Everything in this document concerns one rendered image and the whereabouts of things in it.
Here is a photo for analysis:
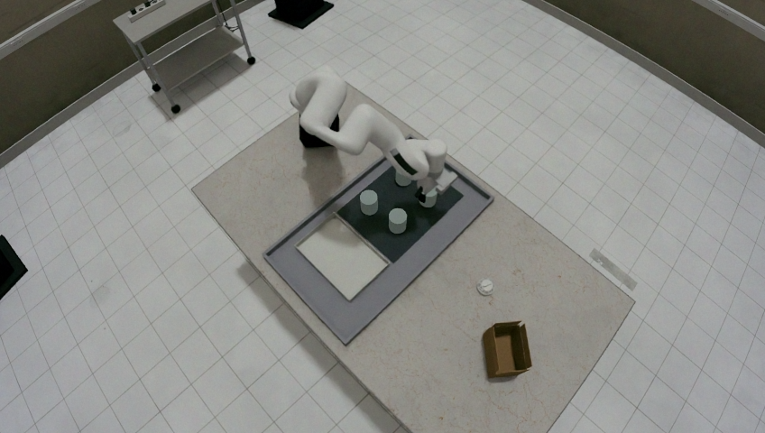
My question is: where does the brown cardboard box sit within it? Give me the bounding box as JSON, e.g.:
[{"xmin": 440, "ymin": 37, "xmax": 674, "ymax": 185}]
[{"xmin": 483, "ymin": 320, "xmax": 532, "ymax": 378}]

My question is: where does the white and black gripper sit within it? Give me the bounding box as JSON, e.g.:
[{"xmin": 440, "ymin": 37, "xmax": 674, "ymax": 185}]
[{"xmin": 414, "ymin": 176, "xmax": 438, "ymax": 203}]

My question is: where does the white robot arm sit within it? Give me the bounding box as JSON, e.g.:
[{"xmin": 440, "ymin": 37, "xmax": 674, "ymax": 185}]
[{"xmin": 289, "ymin": 65, "xmax": 458, "ymax": 195}]

